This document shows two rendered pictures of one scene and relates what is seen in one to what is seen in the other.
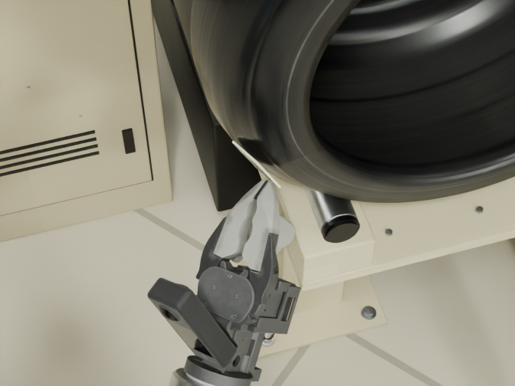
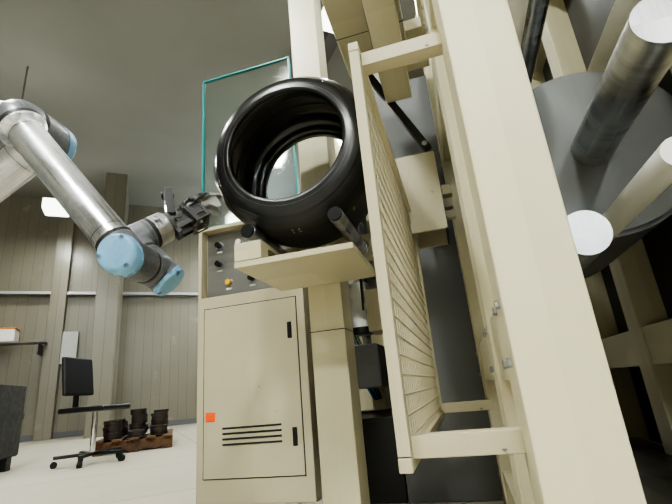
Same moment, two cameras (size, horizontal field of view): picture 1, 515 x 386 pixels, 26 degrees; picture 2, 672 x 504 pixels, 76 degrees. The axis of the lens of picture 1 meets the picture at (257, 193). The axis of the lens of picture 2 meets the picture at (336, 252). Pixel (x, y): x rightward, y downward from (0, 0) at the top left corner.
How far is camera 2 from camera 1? 183 cm
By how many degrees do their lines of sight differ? 78
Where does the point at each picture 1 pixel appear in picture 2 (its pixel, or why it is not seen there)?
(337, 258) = (246, 247)
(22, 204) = (246, 471)
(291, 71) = (224, 146)
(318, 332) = not seen: outside the picture
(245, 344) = (182, 220)
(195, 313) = (167, 191)
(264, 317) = (190, 207)
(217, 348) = (168, 204)
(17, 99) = (253, 393)
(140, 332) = not seen: outside the picture
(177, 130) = not seen: hidden behind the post
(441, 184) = (276, 202)
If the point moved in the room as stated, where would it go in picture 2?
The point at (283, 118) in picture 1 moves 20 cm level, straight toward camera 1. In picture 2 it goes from (222, 164) to (168, 138)
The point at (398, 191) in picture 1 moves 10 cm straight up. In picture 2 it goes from (261, 204) to (260, 175)
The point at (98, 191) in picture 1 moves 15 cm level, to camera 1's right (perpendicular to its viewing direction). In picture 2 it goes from (279, 474) to (309, 475)
